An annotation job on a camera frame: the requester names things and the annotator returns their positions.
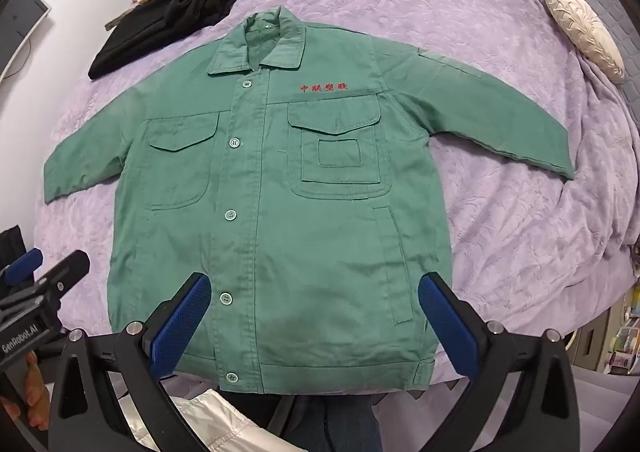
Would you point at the white embossed pillow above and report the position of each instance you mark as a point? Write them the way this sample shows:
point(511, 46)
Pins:
point(580, 27)

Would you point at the white puffy jacket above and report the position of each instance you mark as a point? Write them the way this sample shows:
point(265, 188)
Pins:
point(220, 422)

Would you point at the black cloth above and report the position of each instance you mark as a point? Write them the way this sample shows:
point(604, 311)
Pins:
point(150, 27)

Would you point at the purple embossed blanket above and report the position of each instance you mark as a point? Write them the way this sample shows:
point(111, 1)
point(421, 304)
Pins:
point(500, 212)

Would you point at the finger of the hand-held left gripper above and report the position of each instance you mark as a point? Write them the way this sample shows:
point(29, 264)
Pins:
point(27, 262)
point(65, 269)

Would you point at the cluttered shelf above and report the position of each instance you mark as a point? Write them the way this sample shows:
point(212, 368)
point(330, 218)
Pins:
point(615, 332)

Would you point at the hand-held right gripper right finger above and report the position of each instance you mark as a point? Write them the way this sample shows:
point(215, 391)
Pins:
point(449, 327)

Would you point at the wall television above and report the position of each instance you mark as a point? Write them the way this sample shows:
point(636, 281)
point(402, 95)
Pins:
point(20, 17)

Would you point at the blue jeans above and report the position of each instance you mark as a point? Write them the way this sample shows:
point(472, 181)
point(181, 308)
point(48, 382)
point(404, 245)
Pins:
point(340, 427)

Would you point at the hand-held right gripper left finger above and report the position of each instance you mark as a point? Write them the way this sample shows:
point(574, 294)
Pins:
point(181, 327)

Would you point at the person's left hand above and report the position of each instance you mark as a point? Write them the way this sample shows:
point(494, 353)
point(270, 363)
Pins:
point(37, 392)

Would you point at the green work jacket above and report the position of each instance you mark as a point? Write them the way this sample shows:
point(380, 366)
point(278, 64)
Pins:
point(310, 242)

